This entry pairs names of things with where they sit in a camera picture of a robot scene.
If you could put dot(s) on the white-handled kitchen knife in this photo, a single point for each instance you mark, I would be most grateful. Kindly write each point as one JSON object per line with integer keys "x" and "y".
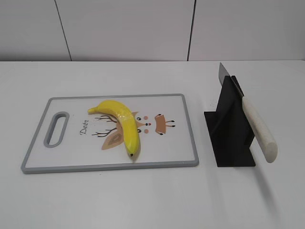
{"x": 262, "y": 133}

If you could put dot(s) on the yellow plastic banana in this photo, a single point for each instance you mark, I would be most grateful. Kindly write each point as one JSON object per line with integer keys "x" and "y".
{"x": 126, "y": 119}

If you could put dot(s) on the black knife stand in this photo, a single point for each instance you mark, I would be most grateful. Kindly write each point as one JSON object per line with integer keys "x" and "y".
{"x": 229, "y": 130}

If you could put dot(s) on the white grey-rimmed cutting board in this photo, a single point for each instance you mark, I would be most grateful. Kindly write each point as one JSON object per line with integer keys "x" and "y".
{"x": 68, "y": 139}

